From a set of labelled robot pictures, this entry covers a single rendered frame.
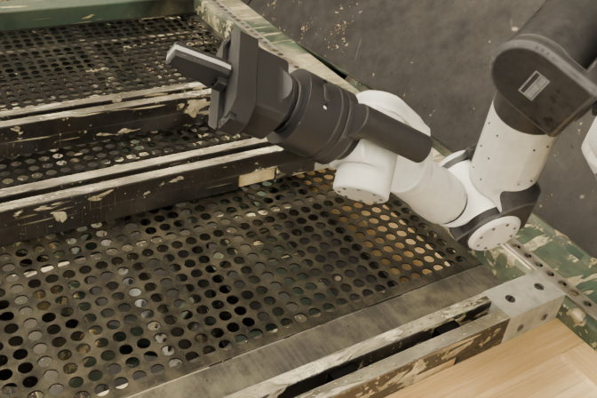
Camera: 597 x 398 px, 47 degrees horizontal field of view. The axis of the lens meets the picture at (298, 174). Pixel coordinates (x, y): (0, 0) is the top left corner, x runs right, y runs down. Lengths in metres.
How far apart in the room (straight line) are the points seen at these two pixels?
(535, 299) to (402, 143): 0.46
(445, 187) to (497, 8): 1.70
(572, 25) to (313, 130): 0.30
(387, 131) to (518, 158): 0.22
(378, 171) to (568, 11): 0.27
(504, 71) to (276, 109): 0.26
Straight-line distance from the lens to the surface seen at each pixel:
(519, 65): 0.79
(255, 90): 0.70
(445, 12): 2.68
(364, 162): 0.77
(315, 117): 0.72
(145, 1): 2.06
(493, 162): 0.93
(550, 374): 1.12
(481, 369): 1.08
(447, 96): 2.53
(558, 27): 0.80
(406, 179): 0.87
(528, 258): 1.24
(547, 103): 0.80
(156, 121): 1.49
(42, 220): 1.21
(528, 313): 1.12
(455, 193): 0.94
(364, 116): 0.73
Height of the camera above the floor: 2.01
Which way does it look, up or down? 45 degrees down
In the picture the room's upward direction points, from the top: 68 degrees counter-clockwise
